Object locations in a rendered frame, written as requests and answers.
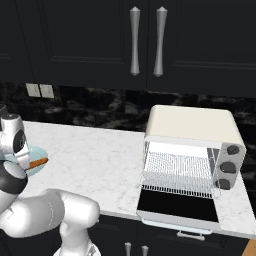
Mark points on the dark toaster oven knob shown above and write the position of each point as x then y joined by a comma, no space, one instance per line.
224,183
228,167
233,150

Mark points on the cream toaster oven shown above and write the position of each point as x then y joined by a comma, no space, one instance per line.
193,125

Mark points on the beige wall socket plate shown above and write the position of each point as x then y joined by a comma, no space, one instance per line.
46,91
33,90

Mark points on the black base cupboard door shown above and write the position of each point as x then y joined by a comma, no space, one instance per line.
115,235
186,245

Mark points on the orange kebab skewer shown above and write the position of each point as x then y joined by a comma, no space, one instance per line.
40,162

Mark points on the light blue plate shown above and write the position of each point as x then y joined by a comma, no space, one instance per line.
39,154

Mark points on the black wall cupboard door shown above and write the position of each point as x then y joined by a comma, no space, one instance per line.
213,43
13,36
83,40

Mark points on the toaster oven glass door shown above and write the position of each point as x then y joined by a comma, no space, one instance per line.
178,205

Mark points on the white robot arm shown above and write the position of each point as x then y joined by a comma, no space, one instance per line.
40,210

